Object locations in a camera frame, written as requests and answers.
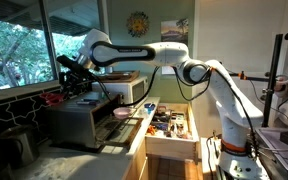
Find red handled scissors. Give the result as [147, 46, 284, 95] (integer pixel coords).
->
[40, 92, 64, 106]

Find sun wall decoration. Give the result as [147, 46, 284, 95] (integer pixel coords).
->
[126, 11, 150, 38]

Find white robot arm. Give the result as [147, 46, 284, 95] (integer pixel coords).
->
[57, 29, 265, 180]

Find white microwave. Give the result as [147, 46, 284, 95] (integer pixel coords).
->
[92, 76, 148, 104]

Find metal pot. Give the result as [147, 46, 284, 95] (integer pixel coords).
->
[0, 125, 39, 169]

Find black camera stand pole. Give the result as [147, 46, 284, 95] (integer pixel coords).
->
[231, 34, 284, 127]

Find dark blue bowl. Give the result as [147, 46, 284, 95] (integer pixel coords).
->
[144, 103, 156, 110]

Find wooden tray on microwave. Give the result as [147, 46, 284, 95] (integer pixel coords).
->
[98, 71, 139, 82]

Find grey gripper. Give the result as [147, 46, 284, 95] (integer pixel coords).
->
[59, 71, 91, 97]

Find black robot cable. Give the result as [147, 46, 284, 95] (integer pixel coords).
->
[89, 65, 262, 158]

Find pink bowl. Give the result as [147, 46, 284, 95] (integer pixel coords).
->
[113, 107, 131, 119]

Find open wooden junk drawer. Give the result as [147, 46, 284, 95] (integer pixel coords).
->
[146, 103, 199, 161]

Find landscape wall picture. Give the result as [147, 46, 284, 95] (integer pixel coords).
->
[161, 18, 189, 44]

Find black toaster oven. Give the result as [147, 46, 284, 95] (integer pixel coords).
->
[45, 92, 143, 152]

